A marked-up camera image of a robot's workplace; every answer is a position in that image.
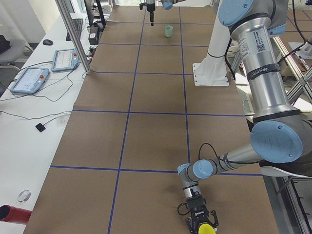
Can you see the red cylinder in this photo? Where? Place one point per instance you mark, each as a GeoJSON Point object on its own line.
{"type": "Point", "coordinates": [14, 215]}

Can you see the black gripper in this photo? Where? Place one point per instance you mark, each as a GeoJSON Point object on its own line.
{"type": "Point", "coordinates": [200, 213]}
{"type": "Point", "coordinates": [150, 7]}

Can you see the teach pendant far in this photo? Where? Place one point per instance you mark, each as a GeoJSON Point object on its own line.
{"type": "Point", "coordinates": [64, 60]}

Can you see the black keyboard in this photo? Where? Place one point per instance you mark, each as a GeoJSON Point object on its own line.
{"type": "Point", "coordinates": [78, 24]}

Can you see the black monitor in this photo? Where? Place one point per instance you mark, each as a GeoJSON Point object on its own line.
{"type": "Point", "coordinates": [91, 11]}

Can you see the teach pendant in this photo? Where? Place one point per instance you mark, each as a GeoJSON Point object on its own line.
{"type": "Point", "coordinates": [64, 60]}
{"type": "Point", "coordinates": [30, 81]}

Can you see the black box with label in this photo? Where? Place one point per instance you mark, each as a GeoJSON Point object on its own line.
{"type": "Point", "coordinates": [93, 35]}

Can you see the grey office chair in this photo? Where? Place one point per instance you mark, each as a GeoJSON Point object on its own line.
{"type": "Point", "coordinates": [10, 50]}

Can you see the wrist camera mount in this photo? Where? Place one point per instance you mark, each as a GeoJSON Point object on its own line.
{"type": "Point", "coordinates": [141, 5]}

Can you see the teach pendant near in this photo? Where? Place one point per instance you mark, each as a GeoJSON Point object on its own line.
{"type": "Point", "coordinates": [30, 81]}

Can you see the aluminium frame post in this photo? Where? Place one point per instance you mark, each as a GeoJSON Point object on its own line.
{"type": "Point", "coordinates": [65, 14]}

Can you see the yellow plastic cup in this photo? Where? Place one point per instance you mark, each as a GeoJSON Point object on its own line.
{"type": "Point", "coordinates": [206, 229]}

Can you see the black computer mouse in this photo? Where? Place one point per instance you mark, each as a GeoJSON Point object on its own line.
{"type": "Point", "coordinates": [47, 42]}

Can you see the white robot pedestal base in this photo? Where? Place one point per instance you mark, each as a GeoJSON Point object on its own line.
{"type": "Point", "coordinates": [212, 70]}

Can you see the green plastic cup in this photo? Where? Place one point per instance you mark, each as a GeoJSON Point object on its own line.
{"type": "Point", "coordinates": [168, 29]}

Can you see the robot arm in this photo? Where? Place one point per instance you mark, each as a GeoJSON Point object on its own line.
{"type": "Point", "coordinates": [280, 136]}
{"type": "Point", "coordinates": [167, 4]}

